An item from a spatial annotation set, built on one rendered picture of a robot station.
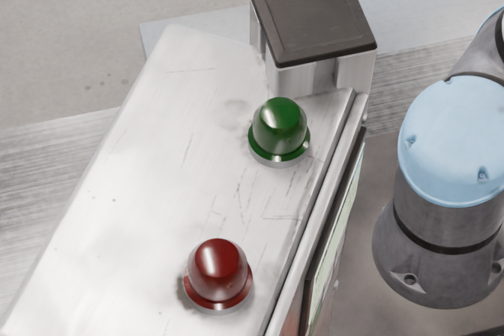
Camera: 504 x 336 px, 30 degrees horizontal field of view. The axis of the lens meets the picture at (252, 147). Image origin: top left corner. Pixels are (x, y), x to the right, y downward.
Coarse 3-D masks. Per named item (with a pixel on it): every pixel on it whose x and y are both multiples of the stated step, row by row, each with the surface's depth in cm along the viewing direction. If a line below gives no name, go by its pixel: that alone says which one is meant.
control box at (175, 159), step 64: (192, 64) 42; (256, 64) 42; (128, 128) 40; (192, 128) 40; (320, 128) 40; (128, 192) 38; (192, 192) 38; (256, 192) 38; (320, 192) 39; (64, 256) 36; (128, 256) 36; (256, 256) 36; (0, 320) 35; (64, 320) 35; (128, 320) 35; (192, 320) 35; (256, 320) 35; (320, 320) 52
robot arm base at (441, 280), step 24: (384, 216) 103; (384, 240) 102; (408, 240) 98; (384, 264) 103; (408, 264) 100; (432, 264) 98; (456, 264) 97; (480, 264) 98; (408, 288) 101; (432, 288) 100; (456, 288) 99; (480, 288) 100
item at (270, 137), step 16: (256, 112) 38; (272, 112) 37; (288, 112) 37; (304, 112) 38; (256, 128) 38; (272, 128) 37; (288, 128) 37; (304, 128) 38; (256, 144) 38; (272, 144) 38; (288, 144) 38; (304, 144) 39; (256, 160) 39; (272, 160) 38; (288, 160) 38
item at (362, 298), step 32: (384, 160) 114; (384, 192) 111; (352, 224) 109; (352, 256) 106; (352, 288) 104; (384, 288) 104; (352, 320) 101; (384, 320) 101; (416, 320) 101; (448, 320) 101; (480, 320) 101
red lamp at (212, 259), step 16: (208, 240) 34; (224, 240) 34; (192, 256) 34; (208, 256) 34; (224, 256) 34; (240, 256) 34; (192, 272) 34; (208, 272) 33; (224, 272) 33; (240, 272) 34; (192, 288) 34; (208, 288) 34; (224, 288) 34; (240, 288) 34; (192, 304) 35; (208, 304) 34; (224, 304) 34; (240, 304) 35
